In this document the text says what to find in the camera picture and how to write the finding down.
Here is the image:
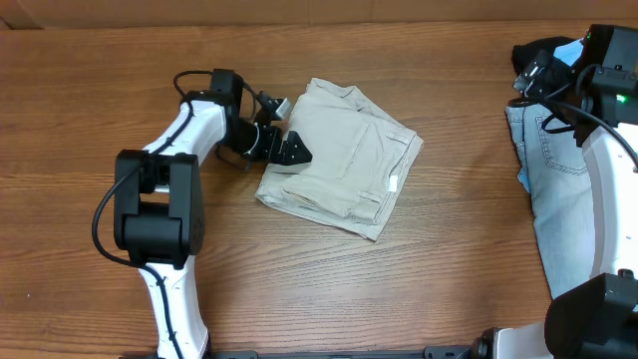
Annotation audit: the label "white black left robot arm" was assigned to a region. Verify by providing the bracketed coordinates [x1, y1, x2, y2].
[104, 69, 312, 358]

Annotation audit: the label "light blue denim jeans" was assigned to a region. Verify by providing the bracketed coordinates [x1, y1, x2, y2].
[505, 105, 595, 298]

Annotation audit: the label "beige khaki shorts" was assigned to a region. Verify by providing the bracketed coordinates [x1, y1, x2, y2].
[255, 78, 423, 241]

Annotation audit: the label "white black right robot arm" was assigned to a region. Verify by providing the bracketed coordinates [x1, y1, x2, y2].
[465, 24, 637, 358]

